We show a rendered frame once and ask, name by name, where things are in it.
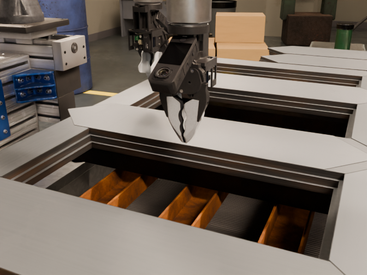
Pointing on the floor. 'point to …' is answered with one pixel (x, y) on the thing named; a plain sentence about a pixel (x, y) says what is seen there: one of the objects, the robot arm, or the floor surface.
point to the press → (306, 23)
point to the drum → (72, 16)
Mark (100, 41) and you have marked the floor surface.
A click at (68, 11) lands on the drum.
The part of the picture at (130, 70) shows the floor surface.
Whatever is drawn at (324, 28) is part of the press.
